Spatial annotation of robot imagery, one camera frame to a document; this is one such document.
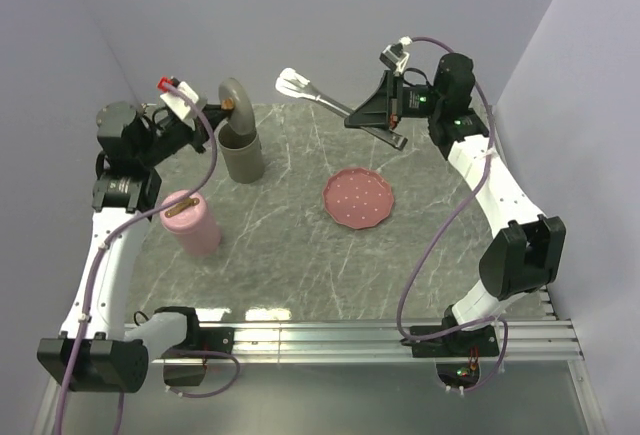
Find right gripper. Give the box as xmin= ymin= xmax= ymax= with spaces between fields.
xmin=343 ymin=71 xmax=443 ymax=133

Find grey round lid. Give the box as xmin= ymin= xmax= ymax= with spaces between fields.
xmin=218 ymin=78 xmax=256 ymax=136

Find grey cylindrical container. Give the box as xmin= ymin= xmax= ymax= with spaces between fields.
xmin=218 ymin=125 xmax=265 ymax=184

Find pink round lid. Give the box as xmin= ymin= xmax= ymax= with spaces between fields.
xmin=159 ymin=190 xmax=206 ymax=233

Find metal tongs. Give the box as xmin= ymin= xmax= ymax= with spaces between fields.
xmin=275 ymin=68 xmax=352 ymax=118

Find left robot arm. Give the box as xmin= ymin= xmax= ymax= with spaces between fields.
xmin=36 ymin=102 xmax=209 ymax=393

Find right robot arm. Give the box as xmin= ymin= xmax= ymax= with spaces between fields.
xmin=344 ymin=46 xmax=566 ymax=355

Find pink polka dot plate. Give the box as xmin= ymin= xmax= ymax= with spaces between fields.
xmin=322 ymin=167 xmax=395 ymax=230

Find pink cylindrical container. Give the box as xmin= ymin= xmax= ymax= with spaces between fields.
xmin=164 ymin=208 xmax=222 ymax=256

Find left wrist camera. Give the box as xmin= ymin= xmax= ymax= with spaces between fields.
xmin=157 ymin=77 xmax=207 ymax=123

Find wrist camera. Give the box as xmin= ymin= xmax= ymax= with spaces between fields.
xmin=379 ymin=36 xmax=413 ymax=76
xmin=157 ymin=77 xmax=207 ymax=123

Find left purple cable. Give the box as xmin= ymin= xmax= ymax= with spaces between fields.
xmin=53 ymin=82 xmax=241 ymax=435

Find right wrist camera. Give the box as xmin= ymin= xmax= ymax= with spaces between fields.
xmin=379 ymin=36 xmax=413 ymax=76

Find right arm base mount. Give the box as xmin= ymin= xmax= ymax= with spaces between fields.
xmin=400 ymin=326 xmax=501 ymax=392

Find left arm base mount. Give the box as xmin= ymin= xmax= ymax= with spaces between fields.
xmin=162 ymin=326 xmax=235 ymax=389

